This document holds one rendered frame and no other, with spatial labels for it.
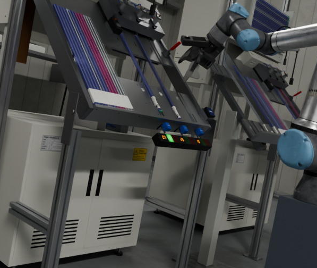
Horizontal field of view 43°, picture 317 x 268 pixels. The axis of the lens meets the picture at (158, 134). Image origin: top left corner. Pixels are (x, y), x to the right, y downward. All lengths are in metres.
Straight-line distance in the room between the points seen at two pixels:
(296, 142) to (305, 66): 3.88
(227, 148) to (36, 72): 3.43
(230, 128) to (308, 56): 3.13
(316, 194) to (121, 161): 0.91
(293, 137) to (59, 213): 0.77
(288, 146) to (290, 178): 3.75
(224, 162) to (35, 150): 0.97
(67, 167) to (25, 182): 0.33
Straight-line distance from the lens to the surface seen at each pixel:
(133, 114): 1.46
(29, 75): 5.11
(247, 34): 1.53
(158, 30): 2.05
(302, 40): 1.54
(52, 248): 1.41
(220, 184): 2.13
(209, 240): 2.19
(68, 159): 1.34
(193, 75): 1.65
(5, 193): 1.74
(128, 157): 1.93
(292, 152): 1.28
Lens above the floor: 0.74
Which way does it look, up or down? 3 degrees down
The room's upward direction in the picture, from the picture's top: 11 degrees clockwise
